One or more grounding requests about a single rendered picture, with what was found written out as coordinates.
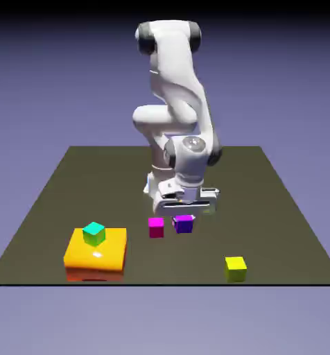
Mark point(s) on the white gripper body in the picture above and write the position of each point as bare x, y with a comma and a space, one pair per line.
206, 203

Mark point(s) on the small purple cube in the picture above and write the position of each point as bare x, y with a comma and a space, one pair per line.
183, 225

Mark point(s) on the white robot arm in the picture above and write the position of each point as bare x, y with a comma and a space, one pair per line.
179, 83

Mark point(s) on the small magenta cube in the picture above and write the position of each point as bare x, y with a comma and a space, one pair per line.
156, 228

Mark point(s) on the small yellow cube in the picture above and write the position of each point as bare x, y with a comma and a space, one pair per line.
236, 268

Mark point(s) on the small green cube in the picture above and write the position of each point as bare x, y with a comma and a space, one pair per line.
94, 234

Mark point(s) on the large orange box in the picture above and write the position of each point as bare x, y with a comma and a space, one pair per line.
98, 256

